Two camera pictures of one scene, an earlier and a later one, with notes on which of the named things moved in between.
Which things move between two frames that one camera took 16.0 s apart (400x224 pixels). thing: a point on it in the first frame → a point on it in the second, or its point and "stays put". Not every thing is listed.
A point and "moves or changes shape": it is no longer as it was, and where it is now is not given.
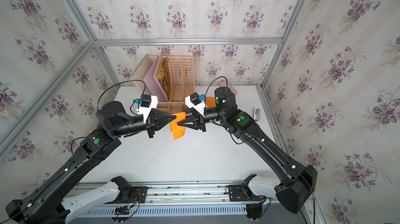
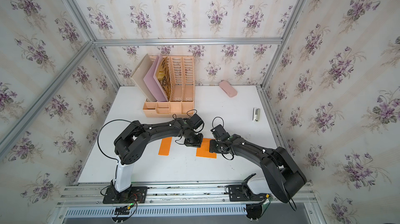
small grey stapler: [257, 114] stays put
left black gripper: [154, 119] → [198, 144]
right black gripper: [201, 123] → [212, 148]
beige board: [141, 72] stays put
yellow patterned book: [163, 77] stays put
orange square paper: [211, 102] → [204, 150]
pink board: [154, 86] stays put
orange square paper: [178, 131] moves or changes shape
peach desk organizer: [182, 72] stays put
